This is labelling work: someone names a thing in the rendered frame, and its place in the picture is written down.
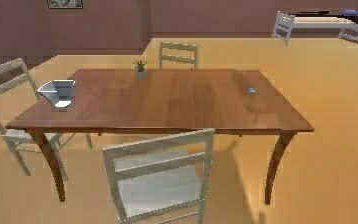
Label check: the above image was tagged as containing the brown wooden dining table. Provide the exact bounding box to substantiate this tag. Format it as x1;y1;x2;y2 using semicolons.
5;68;316;206

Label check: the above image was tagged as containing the white wooden chair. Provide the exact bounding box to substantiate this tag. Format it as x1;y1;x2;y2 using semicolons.
158;41;199;71
0;57;94;183
101;128;216;224

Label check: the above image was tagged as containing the small green potted plant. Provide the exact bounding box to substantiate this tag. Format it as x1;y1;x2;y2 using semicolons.
132;59;148;80

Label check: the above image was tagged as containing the grey metal bowl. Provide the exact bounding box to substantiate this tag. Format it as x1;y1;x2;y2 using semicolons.
36;79;77;109

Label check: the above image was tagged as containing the white slatted bench table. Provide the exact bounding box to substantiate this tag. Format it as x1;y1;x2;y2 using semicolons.
271;10;358;47

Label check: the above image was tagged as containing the blue and black object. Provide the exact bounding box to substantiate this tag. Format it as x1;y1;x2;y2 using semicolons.
336;9;358;27

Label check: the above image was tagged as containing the framed wall picture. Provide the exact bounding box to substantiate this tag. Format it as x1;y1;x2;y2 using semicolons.
46;0;85;10

